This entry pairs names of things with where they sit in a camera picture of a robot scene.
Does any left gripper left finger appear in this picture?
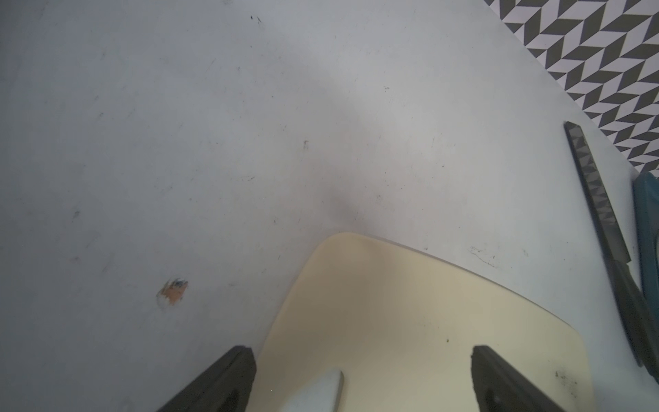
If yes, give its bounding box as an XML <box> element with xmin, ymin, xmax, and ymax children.
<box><xmin>159</xmin><ymin>346</ymin><xmax>257</xmax><ymax>412</ymax></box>

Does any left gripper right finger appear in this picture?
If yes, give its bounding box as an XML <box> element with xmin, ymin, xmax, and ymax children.
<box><xmin>471</xmin><ymin>345</ymin><xmax>563</xmax><ymax>412</ymax></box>

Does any cream plastic cutting board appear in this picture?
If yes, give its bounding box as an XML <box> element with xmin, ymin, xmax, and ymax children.
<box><xmin>248</xmin><ymin>233</ymin><xmax>596</xmax><ymax>411</ymax></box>

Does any black kitchen knife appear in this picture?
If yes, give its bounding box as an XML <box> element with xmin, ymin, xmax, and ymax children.
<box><xmin>563</xmin><ymin>121</ymin><xmax>658</xmax><ymax>379</ymax></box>

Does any teal rectangular tray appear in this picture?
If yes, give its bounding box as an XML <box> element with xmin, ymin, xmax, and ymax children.
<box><xmin>633</xmin><ymin>173</ymin><xmax>658</xmax><ymax>319</ymax></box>

